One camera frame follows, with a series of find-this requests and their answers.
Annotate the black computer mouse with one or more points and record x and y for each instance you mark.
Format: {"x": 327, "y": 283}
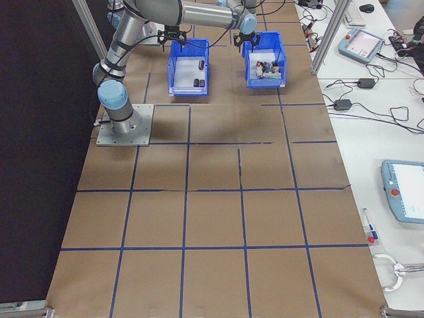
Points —
{"x": 366, "y": 7}

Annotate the dark sleeved person forearm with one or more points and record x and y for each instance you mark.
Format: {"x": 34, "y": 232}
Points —
{"x": 419, "y": 31}

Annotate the teach pendant with pink screen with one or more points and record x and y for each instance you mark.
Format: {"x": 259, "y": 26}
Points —
{"x": 361, "y": 44}

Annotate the metal corner profile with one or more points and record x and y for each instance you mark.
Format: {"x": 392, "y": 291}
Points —
{"x": 397, "y": 313}

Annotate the pile of small mixed parts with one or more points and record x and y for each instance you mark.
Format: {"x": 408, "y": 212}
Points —
{"x": 261, "y": 55}

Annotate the white bin liner sheet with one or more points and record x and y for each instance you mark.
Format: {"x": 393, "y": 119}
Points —
{"x": 185, "y": 71}

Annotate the slanted aluminium profile post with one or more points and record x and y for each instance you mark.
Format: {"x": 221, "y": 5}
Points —
{"x": 328, "y": 36}

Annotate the white and green switch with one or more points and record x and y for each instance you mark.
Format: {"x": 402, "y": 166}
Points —
{"x": 270, "y": 75}

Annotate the aluminium frame post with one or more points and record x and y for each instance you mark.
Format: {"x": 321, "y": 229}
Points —
{"x": 91, "y": 30}

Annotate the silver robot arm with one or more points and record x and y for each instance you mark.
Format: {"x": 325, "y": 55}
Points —
{"x": 113, "y": 18}
{"x": 205, "y": 15}

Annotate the black power adapter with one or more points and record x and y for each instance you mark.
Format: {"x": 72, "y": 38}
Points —
{"x": 367, "y": 83}
{"x": 342, "y": 104}

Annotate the plain dark cylinder battery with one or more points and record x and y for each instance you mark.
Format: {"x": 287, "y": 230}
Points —
{"x": 201, "y": 64}

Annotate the teach pendant with white screen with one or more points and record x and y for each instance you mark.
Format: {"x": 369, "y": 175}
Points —
{"x": 404, "y": 192}

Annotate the blue bin with batteries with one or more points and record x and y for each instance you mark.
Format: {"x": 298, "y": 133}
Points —
{"x": 190, "y": 92}

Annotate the black grey contact block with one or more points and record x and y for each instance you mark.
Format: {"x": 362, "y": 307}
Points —
{"x": 275, "y": 63}

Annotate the white switch with dark knob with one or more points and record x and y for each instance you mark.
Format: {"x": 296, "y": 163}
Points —
{"x": 258, "y": 75}

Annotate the white marker pen blue tip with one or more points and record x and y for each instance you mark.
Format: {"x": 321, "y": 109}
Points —
{"x": 367, "y": 218}

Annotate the foil wrapped tool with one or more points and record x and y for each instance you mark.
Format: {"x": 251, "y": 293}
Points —
{"x": 410, "y": 267}

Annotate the blue bin with push buttons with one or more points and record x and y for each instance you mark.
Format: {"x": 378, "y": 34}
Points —
{"x": 265, "y": 84}

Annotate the white keyboard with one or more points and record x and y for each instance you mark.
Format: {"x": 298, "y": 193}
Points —
{"x": 354, "y": 15}

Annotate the black frame cover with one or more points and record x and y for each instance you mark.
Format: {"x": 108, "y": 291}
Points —
{"x": 39, "y": 132}

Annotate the black cylinder battery white print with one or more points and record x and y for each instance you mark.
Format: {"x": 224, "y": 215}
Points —
{"x": 196, "y": 82}
{"x": 202, "y": 83}

